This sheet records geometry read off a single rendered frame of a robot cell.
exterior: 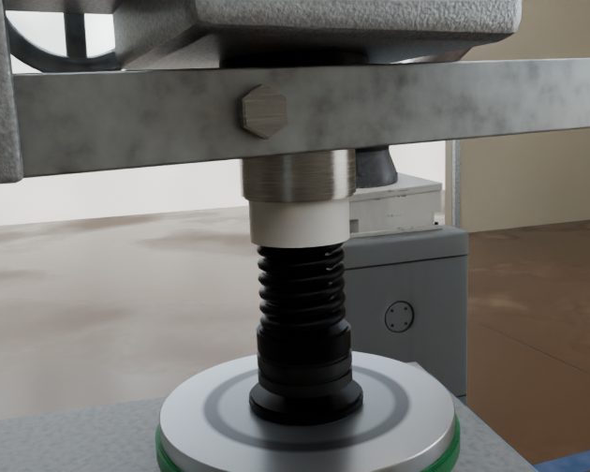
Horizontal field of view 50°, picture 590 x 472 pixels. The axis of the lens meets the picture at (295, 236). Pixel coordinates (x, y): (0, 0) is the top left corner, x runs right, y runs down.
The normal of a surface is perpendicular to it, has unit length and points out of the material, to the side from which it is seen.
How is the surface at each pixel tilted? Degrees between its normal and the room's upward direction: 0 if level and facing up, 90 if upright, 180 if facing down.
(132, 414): 0
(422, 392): 0
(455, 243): 90
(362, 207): 90
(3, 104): 90
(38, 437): 0
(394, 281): 90
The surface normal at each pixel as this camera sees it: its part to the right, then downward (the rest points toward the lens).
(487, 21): 0.40, 0.51
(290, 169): -0.06, 0.18
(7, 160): 0.42, 0.14
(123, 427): -0.04, -0.99
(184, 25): -0.83, 0.47
